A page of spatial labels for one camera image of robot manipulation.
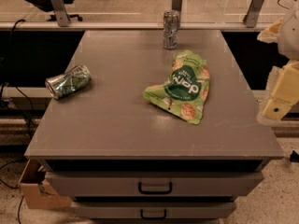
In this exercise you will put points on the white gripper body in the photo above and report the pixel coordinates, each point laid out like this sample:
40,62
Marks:
290,37

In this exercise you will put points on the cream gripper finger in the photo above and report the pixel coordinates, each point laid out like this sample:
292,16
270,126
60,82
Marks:
274,109

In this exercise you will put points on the green rice chip bag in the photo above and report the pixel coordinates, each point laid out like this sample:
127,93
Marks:
185,92

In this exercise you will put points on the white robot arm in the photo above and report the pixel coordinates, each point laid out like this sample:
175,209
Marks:
285,33

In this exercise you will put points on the silver can standing upright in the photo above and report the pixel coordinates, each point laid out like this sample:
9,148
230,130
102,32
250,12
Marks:
171,26

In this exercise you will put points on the crushed green can lying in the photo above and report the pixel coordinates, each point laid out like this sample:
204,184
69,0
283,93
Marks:
69,82

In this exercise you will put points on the black object on floor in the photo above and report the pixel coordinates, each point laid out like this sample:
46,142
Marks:
294,157

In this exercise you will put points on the upper grey drawer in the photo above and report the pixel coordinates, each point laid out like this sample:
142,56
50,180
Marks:
153,184

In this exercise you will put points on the grey drawer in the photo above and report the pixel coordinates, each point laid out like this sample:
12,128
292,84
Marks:
153,184
153,211

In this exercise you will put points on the lower grey drawer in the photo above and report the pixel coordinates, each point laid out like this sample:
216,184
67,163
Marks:
153,211

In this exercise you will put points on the cardboard box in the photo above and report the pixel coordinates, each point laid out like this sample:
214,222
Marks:
38,192

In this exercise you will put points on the right metal bracket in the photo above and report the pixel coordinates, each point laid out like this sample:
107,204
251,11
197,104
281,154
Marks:
251,18

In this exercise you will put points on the left metal bracket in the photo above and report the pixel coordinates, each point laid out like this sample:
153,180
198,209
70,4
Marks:
60,13

